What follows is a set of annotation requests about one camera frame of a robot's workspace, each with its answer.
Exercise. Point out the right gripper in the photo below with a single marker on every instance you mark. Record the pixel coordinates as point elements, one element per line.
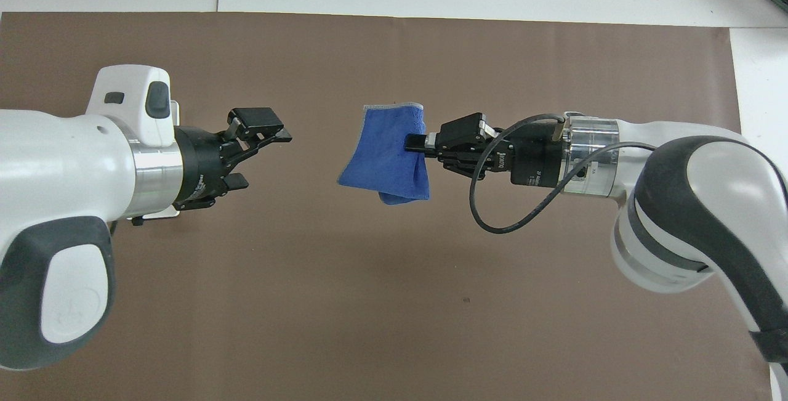
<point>534,157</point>

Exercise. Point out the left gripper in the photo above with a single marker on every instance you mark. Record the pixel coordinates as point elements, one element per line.
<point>198,167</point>

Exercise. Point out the blue towel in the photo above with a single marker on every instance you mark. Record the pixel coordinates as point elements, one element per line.
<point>381,154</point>

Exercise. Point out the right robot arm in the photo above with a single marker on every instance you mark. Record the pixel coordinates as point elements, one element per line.
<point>695,204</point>

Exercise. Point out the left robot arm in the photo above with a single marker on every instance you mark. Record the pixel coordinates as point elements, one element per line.
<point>55,161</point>

